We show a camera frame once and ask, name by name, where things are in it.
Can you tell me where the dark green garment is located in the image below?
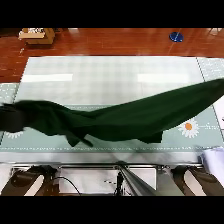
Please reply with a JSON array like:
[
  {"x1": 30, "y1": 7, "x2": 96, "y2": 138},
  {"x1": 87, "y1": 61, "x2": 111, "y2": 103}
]
[{"x1": 0, "y1": 78, "x2": 224, "y2": 148}]

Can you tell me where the blue round object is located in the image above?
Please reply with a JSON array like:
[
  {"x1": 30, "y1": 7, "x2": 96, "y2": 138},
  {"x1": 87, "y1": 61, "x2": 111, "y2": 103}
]
[{"x1": 168, "y1": 31, "x2": 184, "y2": 43}]

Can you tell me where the cardboard box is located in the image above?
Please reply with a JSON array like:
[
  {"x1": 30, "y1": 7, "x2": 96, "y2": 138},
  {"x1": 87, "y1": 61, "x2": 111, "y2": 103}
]
[{"x1": 18, "y1": 27, "x2": 56, "y2": 46}]

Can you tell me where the silver frame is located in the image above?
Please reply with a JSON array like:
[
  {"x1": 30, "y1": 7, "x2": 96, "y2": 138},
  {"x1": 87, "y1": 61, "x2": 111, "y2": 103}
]
[{"x1": 9, "y1": 161, "x2": 204, "y2": 197}]

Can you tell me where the black cable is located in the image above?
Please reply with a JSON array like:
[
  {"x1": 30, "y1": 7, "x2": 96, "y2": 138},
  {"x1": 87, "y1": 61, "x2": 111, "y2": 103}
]
[{"x1": 53, "y1": 176, "x2": 82, "y2": 196}]

